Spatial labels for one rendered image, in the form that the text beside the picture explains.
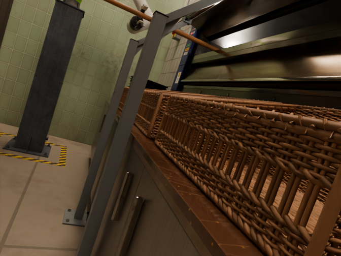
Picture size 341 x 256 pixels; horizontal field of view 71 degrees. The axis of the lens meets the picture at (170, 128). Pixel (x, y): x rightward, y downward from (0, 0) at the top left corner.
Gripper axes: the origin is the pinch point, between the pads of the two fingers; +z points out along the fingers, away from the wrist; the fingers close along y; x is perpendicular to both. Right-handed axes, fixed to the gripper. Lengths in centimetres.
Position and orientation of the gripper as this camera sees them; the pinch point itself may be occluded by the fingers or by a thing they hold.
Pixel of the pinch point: (143, 14)
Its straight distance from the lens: 168.0
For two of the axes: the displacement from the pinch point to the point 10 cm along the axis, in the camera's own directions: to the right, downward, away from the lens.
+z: 3.1, 1.8, -9.3
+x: -8.9, -2.8, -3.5
